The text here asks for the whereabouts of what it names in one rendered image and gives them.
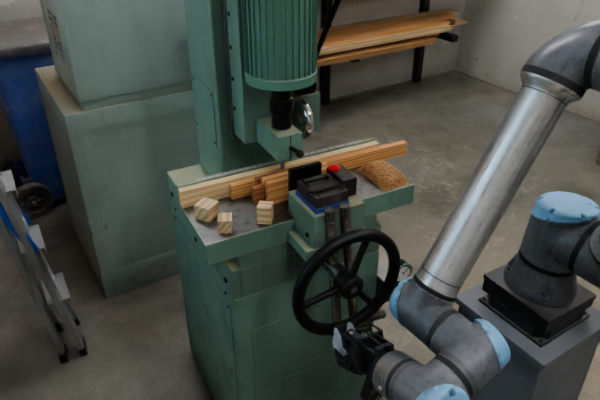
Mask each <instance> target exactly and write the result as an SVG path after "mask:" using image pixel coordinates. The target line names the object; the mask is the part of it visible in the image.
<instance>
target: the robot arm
mask: <svg viewBox="0 0 600 400"><path fill-rule="evenodd" d="M520 76H521V82H522V86H521V89H520V91H519V93H518V95H517V96H516V97H515V99H514V101H513V102H512V105H511V107H510V109H509V110H508V112H507V114H506V115H505V117H504V119H503V121H502V123H501V124H500V126H499V128H498V130H497V131H496V133H495V135H494V137H493V138H492V140H491V142H490V144H489V145H488V147H487V150H486V152H485V153H484V154H483V156H482V158H481V159H480V161H479V164H478V166H477V167H476V169H475V171H474V172H473V173H472V175H471V178H470V180H469V181H468V183H467V185H466V187H465V188H464V190H463V192H462V194H461V195H460V197H459V199H458V201H457V202H456V204H455V206H454V209H453V210H452V211H451V213H450V215H449V216H448V218H447V220H446V223H445V224H444V226H443V228H442V229H441V230H440V232H439V234H438V236H437V238H436V240H435V242H434V244H433V245H432V247H431V248H430V250H429V252H428V254H427V256H426V258H425V259H424V261H423V263H422V265H421V267H420V268H419V270H418V271H416V273H415V274H414V276H413V277H408V278H405V279H403V280H402V281H401V282H400V283H399V284H398V286H397V287H396V288H395V289H394V291H393V293H392V295H391V297H390V300H389V310H390V312H391V314H392V315H393V316H394V317H395V318H396V319H397V320H398V322H399V323H400V324H401V325H402V326H403V327H406V328H407V329H408V330H409V331H410V332H411V333H413V334H414V336H416V337H417V338H418V339H419V340H420V341H421V342H422V343H423V344H424V345H425V346H427V347H428V348H429V349H430V350H431V351H432V352H433V353H434V354H435V355H436V356H435V357H434V358H433V359H431V360H430V361H429V362H428V363H427V364H426V365H425V366H424V365H423V364H421V363H420V362H417V361H416V360H414V359H413V358H412V357H411V356H409V355H408V354H406V353H404V352H402V351H398V350H395V351H394V344H392V343H391V342H389V341H388V340H386V339H385V338H384V336H383V329H380V328H379V327H377V326H376V325H374V324H373V323H371V322H369V321H368V327H367V328H364V329H362V330H361V329H354V325H353V323H351V322H348V323H347V329H346V331H345V333H343V332H341V335H340V333H339V331H338V329H337V328H334V336H333V338H332V345H333V348H334V353H335V356H336V360H337V364H338V365H339V366H341V367H342V368H344V369H346V371H351V372H352V373H353V374H357V375H361V376H362V375H363V374H365V375H366V376H367V377H366V379H365V381H364V384H363V386H362V391H361V393H360V397H361V398H362V400H380V398H381V397H383V396H384V397H385V398H386V399H387V400H471V399H472V398H473V397H474V396H475V395H476V394H477V393H478V392H479V391H480V390H481V389H482V388H483V387H484V386H485V385H486V384H487V383H488V382H489V381H490V380H491V379H492V378H494V377H495V375H496V374H497V373H500V372H501V370H502V369H503V367H504V366H505V365H506V364H507V363H508V362H509V361H510V357H511V352H510V348H509V346H508V344H507V342H506V341H505V339H504V337H503V335H502V334H501V333H500V332H499V331H498V329H497V328H496V327H495V326H494V325H492V324H491V323H490V322H488V321H485V320H484V319H475V320H474V321H473V322H471V321H469V320H468V319H467V318H465V317H464V316H463V315H462V314H460V313H459V312H457V311H456V310H455V309H454V308H453V307H452V304H453V303H454V300H455V299H456V297H457V295H458V292H459V290H460V288H461V287H462V285H463V282H464V281H465V280H466V278H467V277H468V275H469V273H470V271H471V269H472V267H473V266H474V264H475V262H476V261H477V260H478V258H479V256H480V254H481V252H482V251H483V249H484V247H485V245H486V244H487V242H488V241H489V239H490V237H491V235H492V234H493V232H494V230H495V229H496V226H497V224H498V223H499V221H500V220H501V219H502V217H503V215H504V213H505V211H506V209H507V208H508V206H509V204H510V202H511V201H512V200H513V198H514V196H515V194H516V192H517V191H518V189H519V187H520V186H521V183H522V181H523V180H524V179H525V177H526V176H527V174H528V172H529V170H530V168H531V166H532V165H533V163H534V161H535V160H536V159H537V157H538V155H539V153H540V151H541V150H542V148H543V146H544V144H545V143H546V141H547V140H548V138H549V136H550V134H551V133H552V131H553V129H554V127H555V125H556V123H557V122H558V121H559V119H560V118H561V116H562V114H563V112H564V110H565V108H566V107H567V105H568V104H572V103H575V102H578V101H580V100H581V98H582V97H583V96H584V94H585V93H586V91H587V90H588V89H590V88H591V89H594V90H595V91H598V92H600V21H591V22H588V23H584V24H580V25H578V26H576V27H573V28H571V29H567V30H565V31H564V32H562V33H560V34H559V35H557V36H555V37H552V38H551V39H549V40H548V41H547V42H545V43H544V44H543V45H542V46H541V47H540V48H538V49H537V50H536V51H535V52H534V53H533V54H532V55H531V56H530V58H529V59H528V60H527V61H526V62H525V64H524V66H523V67H522V69H521V72H520ZM599 215H600V210H599V206H598V205H597V204H596V203H595V202H594V201H592V200H590V199H589V198H587V197H584V196H580V195H578V194H574V193H570V192H562V191H556V192H548V193H545V194H543V195H541V196H540V197H539V198H538V199H537V201H536V202H535V205H534V207H533V208H532V210H531V214H530V217H529V221H528V225H527V228H526V230H525V233H524V236H523V239H522V241H521V246H520V249H519V252H518V253H517V254H516V255H515V256H514V257H513V258H512V259H511V260H510V261H509V262H508V263H507V264H506V266H505V269H504V281H505V283H506V284H507V286H508V287H509V288H510V289H511V290H512V291H513V292H514V293H515V294H517V295H518V296H520V297H522V298H523V299H525V300H527V301H529V302H531V303H533V304H538V305H542V306H547V307H563V306H566V305H568V304H571V303H572V302H573V300H574V299H575V296H576V295H577V292H578V284H577V275H578V276H580V277H581V278H583V279H584V280H586V281H588V282H589V283H591V284H593V285H594V286H596V287H598V288H600V219H598V217H599ZM372 326H373V327H374V328H376V329H377V330H378V331H375V332H373V331H372Z"/></svg>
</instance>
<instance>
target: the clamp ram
mask: <svg viewBox="0 0 600 400"><path fill-rule="evenodd" d="M318 175H321V162H320V161H318V162H311V163H307V164H304V165H300V166H296V167H293V168H289V169H288V191H291V190H295V189H297V181H298V180H300V179H307V178H310V177H314V176H318Z"/></svg>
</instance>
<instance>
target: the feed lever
mask: <svg viewBox="0 0 600 400"><path fill-rule="evenodd" d="M340 2H341V0H335V2H334V4H333V6H332V8H331V11H330V13H329V17H328V19H327V21H326V24H325V26H324V29H323V31H322V33H321V37H320V39H319V42H318V44H317V58H318V56H319V53H320V51H321V48H322V46H323V43H324V41H325V38H326V36H327V35H328V32H329V28H330V26H331V23H332V22H333V20H334V17H335V15H336V12H337V10H338V7H339V5H340ZM316 87H317V84H316V82H315V83H314V84H313V85H311V86H309V87H306V88H302V89H298V90H293V92H294V93H296V95H298V96H303V95H308V94H312V93H314V92H315V90H316Z"/></svg>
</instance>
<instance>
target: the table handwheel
mask: <svg viewBox="0 0 600 400"><path fill-rule="evenodd" d="M357 242H362V243H361V246H360V248H359V251H358V253H357V256H356V257H355V259H354V262H353V265H352V267H351V269H350V268H346V269H345V268H344V267H343V266H342V265H341V264H340V263H339V262H338V263H336V264H329V260H328V258H329V257H331V256H332V255H333V254H334V253H335V252H337V251H338V250H340V249H342V248H343V247H345V246H349V245H351V244H353V243H357ZM370 242H376V243H378V244H380V245H381V246H383V247H384V248H385V250H386V251H387V256H388V270H387V276H386V278H385V281H384V283H383V285H382V287H381V288H380V290H379V292H378V294H377V295H375V297H374V298H373V299H371V298H370V297H368V296H367V295H366V294H365V293H364V292H363V291H362V290H363V280H362V279H361V278H360V277H359V276H358V275H357V272H358V270H359V267H360V265H361V262H362V259H363V257H364V254H365V252H366V250H367V248H368V245H369V243H370ZM320 266H322V267H323V268H324V269H325V270H326V271H327V272H328V273H329V275H330V276H331V277H332V278H333V279H334V280H333V286H334V287H332V288H330V289H328V290H326V291H324V292H322V293H320V294H319V295H317V296H314V297H312V298H310V299H308V300H306V301H305V300H304V298H305V293H306V289H307V288H308V285H309V283H310V281H311V279H312V277H313V275H314V273H315V272H316V271H317V270H318V269H319V268H320ZM399 271H400V254H399V251H398V248H397V246H396V243H395V242H394V240H393V239H392V238H391V237H390V236H388V235H387V234H385V233H384V232H382V231H379V230H376V229H355V230H351V231H348V232H346V233H343V234H341V235H339V236H337V237H334V238H333V239H331V240H330V241H329V242H328V243H326V244H325V245H323V246H322V247H321V248H320V249H319V250H318V251H316V252H315V253H314V254H313V256H312V257H311V258H310V259H309V260H308V262H307V263H306V264H305V266H304V267H303V269H302V270H301V272H300V273H299V275H298V277H297V280H296V283H295V286H294V290H293V295H292V308H293V312H294V315H295V317H296V320H297V321H298V323H299V324H300V325H301V326H302V327H303V328H304V329H306V330H307V331H309V332H311V333H313V334H316V335H321V336H332V335H334V334H333V332H332V330H331V326H332V325H334V324H337V325H338V326H339V327H340V328H341V329H342V330H343V331H344V332H345V331H346V329H347V323H348V322H351V323H353V325H354V327H355V328H356V327H358V326H359V325H361V324H363V323H364V322H365V321H367V320H368V319H369V318H370V317H371V316H372V315H373V314H375V313H376V312H377V311H378V310H379V308H380V307H381V306H382V305H383V304H384V303H385V302H386V301H387V300H388V298H389V296H390V294H391V293H392V291H393V289H394V287H395V285H396V282H397V279H398V276H399ZM337 293H339V294H340V295H341V296H342V297H344V298H345V299H352V298H355V297H357V296H359V297H360V298H361V299H362V300H363V301H364V302H365V303H366V304H367V305H366V306H365V307H364V308H363V309H361V311H359V312H358V313H356V314H355V315H353V316H351V317H349V318H347V319H345V320H342V321H338V322H334V323H320V322H317V321H314V320H313V319H311V318H310V317H309V315H308V314H307V312H306V310H305V309H307V308H309V307H311V306H313V305H315V304H317V303H319V302H320V301H322V300H324V299H326V298H329V297H331V296H333V295H335V294H337Z"/></svg>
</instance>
